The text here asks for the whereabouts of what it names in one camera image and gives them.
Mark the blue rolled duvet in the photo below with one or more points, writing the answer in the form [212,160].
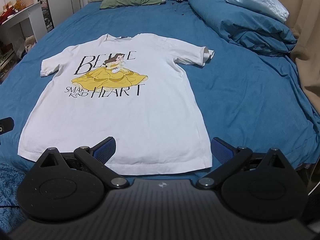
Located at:
[254,31]

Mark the white shelf desk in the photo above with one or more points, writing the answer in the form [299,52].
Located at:
[28,22]

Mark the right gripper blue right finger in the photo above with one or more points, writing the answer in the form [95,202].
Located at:
[231,159]

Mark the blue bed sheet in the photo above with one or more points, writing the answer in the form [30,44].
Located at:
[245,98]

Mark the white Belle print t-shirt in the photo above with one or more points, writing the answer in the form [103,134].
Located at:
[133,89]

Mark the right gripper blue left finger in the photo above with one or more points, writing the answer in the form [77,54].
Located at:
[95,159]

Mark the blue fluffy rug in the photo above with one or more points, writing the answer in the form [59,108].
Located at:
[11,215]

